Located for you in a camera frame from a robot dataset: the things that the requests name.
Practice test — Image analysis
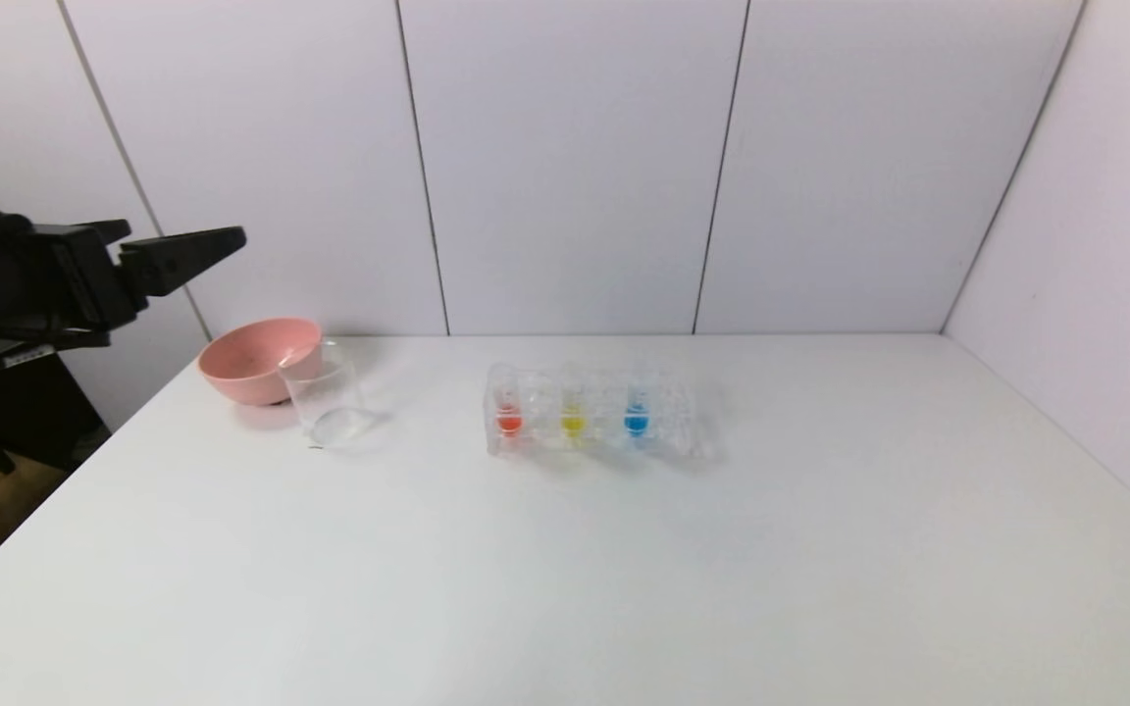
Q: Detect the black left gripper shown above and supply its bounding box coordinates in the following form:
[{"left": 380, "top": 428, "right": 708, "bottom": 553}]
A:
[{"left": 0, "top": 218, "right": 247, "bottom": 340}]

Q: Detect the test tube with red pigment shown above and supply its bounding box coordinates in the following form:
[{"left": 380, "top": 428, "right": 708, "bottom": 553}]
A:
[{"left": 492, "top": 363, "right": 525, "bottom": 438}]

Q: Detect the clear glass beaker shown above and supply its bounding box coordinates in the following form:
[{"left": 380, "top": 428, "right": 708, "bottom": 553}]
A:
[{"left": 278, "top": 340, "right": 373, "bottom": 450}]

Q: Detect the pink plastic bowl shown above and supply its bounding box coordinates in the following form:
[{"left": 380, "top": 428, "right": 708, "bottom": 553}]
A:
[{"left": 198, "top": 317, "right": 324, "bottom": 406}]

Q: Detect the black background furniture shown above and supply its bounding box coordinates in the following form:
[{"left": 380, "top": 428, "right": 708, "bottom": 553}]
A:
[{"left": 0, "top": 348, "right": 107, "bottom": 474}]

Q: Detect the test tube with blue pigment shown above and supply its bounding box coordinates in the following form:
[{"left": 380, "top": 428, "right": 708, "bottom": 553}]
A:
[{"left": 624, "top": 365, "right": 652, "bottom": 438}]

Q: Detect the test tube with yellow pigment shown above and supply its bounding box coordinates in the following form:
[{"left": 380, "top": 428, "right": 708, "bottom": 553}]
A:
[{"left": 561, "top": 368, "right": 588, "bottom": 439}]

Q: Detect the clear acrylic test tube rack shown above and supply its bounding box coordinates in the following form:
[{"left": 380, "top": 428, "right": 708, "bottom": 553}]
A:
[{"left": 485, "top": 363, "right": 720, "bottom": 460}]

